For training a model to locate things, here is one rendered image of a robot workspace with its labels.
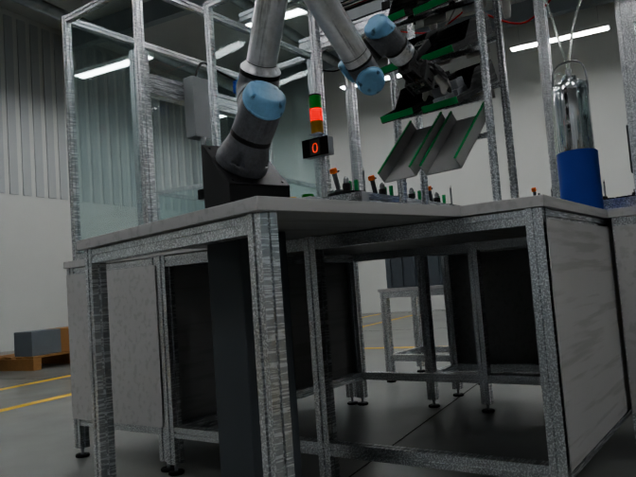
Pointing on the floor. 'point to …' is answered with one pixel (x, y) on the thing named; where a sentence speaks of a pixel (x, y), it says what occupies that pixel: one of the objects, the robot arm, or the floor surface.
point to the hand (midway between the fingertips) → (441, 90)
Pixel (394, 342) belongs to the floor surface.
